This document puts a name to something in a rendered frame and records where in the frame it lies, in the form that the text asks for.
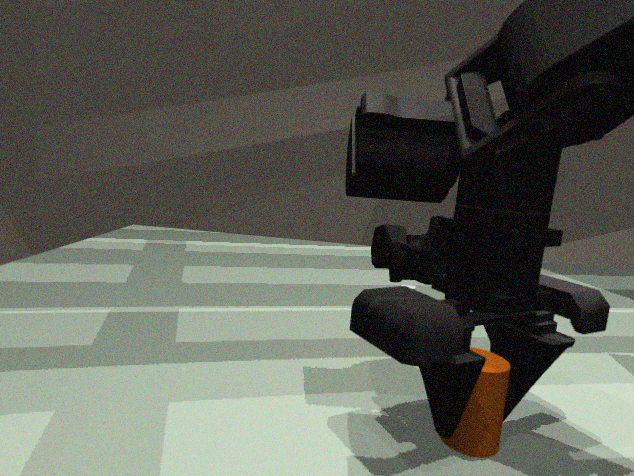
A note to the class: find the orange knob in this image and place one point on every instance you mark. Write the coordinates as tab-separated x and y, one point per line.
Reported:
478	431

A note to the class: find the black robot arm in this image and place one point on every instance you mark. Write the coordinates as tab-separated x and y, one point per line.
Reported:
567	72

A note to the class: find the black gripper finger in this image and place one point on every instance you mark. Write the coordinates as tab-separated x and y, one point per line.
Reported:
529	357
448	385

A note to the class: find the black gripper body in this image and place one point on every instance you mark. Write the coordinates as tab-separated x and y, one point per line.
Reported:
494	269

